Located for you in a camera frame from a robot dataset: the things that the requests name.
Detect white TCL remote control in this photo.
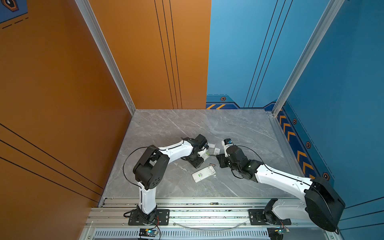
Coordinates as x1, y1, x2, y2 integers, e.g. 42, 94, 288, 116
192, 166, 216, 183

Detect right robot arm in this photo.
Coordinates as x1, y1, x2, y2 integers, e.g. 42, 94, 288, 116
217, 139, 345, 233

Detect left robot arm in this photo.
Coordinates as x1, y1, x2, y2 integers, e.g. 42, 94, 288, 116
133, 135, 209, 224

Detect right green circuit board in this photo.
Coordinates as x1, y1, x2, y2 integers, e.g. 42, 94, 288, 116
267, 228, 290, 240

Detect green circuit board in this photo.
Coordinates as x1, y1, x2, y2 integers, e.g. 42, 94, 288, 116
138, 228, 160, 240
267, 228, 290, 240

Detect left green circuit board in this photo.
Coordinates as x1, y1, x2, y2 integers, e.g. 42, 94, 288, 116
138, 228, 160, 240

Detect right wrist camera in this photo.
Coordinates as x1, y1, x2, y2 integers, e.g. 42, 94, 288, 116
222, 138, 234, 158

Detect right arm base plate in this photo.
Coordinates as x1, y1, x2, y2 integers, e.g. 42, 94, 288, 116
248, 209, 292, 226

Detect clear cable on rail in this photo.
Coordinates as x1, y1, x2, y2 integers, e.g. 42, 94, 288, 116
171, 221, 248, 231

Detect aluminium rail frame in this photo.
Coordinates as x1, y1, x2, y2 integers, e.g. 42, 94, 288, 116
80, 198, 342, 240

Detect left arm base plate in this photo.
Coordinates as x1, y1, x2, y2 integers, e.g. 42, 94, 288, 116
128, 209, 170, 226

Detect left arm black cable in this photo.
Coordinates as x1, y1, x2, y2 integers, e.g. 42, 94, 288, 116
122, 146, 151, 187

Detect left aluminium corner post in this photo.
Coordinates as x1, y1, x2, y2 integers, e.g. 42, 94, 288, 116
75, 0, 136, 116

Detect aluminium corner post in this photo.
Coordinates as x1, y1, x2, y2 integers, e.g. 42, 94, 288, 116
272, 0, 345, 118
75, 0, 136, 116

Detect right aluminium corner post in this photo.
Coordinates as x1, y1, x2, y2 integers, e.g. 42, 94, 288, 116
272, 0, 345, 118

